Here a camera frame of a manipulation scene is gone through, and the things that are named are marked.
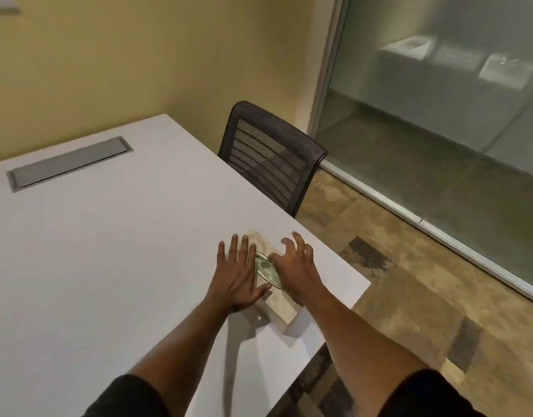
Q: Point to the person's black right sleeve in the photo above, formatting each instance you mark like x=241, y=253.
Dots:
x=431, y=395

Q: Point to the person's black sleeve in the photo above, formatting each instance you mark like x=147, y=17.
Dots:
x=123, y=399
x=431, y=395

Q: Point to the glass partition wall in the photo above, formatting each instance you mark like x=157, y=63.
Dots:
x=422, y=147

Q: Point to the person's left hand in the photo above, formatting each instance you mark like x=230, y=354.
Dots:
x=236, y=282

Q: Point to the person's right forearm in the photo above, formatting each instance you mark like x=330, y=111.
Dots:
x=357, y=347

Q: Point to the beige marbled tissue box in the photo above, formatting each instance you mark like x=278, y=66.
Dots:
x=288, y=314

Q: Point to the person's black left sleeve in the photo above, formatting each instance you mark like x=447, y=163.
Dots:
x=123, y=399

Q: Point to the black mesh chair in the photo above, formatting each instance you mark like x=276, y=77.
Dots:
x=270, y=156

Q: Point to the person's left forearm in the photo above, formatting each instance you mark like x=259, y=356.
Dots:
x=184, y=343

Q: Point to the grey wall plate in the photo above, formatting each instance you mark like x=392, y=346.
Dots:
x=1, y=4

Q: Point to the person's right hand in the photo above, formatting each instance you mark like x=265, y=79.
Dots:
x=299, y=273

